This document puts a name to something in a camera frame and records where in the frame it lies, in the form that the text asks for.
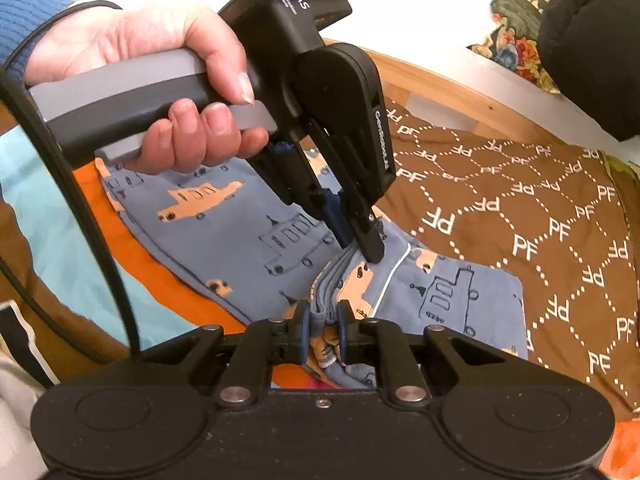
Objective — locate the colourful landscape wall poster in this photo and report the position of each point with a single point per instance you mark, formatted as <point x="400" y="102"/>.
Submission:
<point x="515" y="20"/>

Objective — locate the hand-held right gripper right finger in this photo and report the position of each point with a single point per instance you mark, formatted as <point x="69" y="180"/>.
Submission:
<point x="343" y="332"/>

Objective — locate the colourful printed bed sheet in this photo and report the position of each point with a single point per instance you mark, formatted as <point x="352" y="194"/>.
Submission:
<point x="50" y="185"/>

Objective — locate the black hanging cloth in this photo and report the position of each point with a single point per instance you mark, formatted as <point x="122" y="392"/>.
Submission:
<point x="590" y="50"/>

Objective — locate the blue car print pants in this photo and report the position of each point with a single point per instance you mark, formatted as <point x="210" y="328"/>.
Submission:
<point x="240" y="240"/>

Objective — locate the brown patterned quilt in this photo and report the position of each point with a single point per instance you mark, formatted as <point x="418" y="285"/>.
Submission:
<point x="500" y="185"/>

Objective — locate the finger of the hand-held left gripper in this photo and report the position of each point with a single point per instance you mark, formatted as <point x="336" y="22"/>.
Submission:
<point x="370" y="245"/>
<point x="337" y="225"/>

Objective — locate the person's left hand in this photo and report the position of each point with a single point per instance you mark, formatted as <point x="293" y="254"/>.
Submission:
<point x="140" y="35"/>

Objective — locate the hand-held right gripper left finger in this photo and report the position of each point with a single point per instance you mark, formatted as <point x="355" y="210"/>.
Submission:
<point x="303" y="332"/>

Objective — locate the wooden bed frame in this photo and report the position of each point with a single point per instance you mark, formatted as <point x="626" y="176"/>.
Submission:
<point x="450" y="91"/>

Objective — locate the person's left forearm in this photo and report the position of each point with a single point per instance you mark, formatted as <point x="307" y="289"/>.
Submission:
<point x="30" y="10"/>

